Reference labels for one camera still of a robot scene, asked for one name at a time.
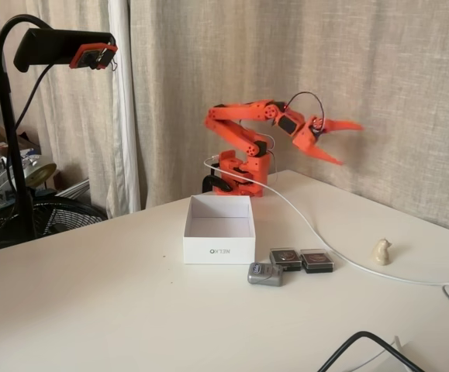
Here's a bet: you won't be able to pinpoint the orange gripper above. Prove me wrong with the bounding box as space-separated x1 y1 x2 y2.
292 115 365 167

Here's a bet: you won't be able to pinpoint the orange robot base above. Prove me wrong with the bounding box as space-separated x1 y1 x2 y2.
209 149 268 198

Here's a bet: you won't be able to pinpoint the white cardboard box bin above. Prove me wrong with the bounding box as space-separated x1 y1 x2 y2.
182 195 257 266

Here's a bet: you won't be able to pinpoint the beige curtain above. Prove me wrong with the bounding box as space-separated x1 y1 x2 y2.
129 0 449 237

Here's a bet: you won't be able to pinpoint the black box with clear lid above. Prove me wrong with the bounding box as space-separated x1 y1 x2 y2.
299 247 336 275
269 246 303 272

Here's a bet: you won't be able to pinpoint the cream animal figurine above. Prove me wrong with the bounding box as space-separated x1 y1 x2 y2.
370 238 394 267

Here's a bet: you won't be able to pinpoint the black table clamp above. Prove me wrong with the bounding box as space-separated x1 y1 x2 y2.
202 174 233 194

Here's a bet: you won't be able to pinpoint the silver tin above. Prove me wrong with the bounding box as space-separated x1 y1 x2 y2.
246 262 285 288

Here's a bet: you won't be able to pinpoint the black fan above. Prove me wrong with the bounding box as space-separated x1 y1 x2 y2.
0 195 109 251

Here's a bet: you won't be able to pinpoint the gold lamp shade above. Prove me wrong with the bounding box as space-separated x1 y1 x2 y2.
24 161 58 188

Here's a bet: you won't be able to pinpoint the brown cardboard box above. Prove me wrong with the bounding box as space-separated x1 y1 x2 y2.
0 111 42 160

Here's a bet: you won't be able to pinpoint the black gooseneck stand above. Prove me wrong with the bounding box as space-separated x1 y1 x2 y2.
0 14 54 241

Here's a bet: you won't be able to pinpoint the thin black gripper wire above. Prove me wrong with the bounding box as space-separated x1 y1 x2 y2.
285 91 326 129

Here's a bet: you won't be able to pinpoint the long white cable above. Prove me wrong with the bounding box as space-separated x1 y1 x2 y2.
203 154 449 288

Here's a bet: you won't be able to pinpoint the thick black cable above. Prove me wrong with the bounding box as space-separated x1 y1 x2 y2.
318 331 427 372

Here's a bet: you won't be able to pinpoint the camera on black gooseneck stand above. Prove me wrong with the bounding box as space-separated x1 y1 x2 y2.
0 0 147 219

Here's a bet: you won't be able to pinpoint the orange camera module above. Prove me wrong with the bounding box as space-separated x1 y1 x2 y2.
68 43 119 72

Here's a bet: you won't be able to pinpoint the black camera holder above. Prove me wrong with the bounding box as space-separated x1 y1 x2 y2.
13 29 117 74

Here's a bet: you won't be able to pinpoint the black camera cable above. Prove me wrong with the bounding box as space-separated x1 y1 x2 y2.
0 64 54 260

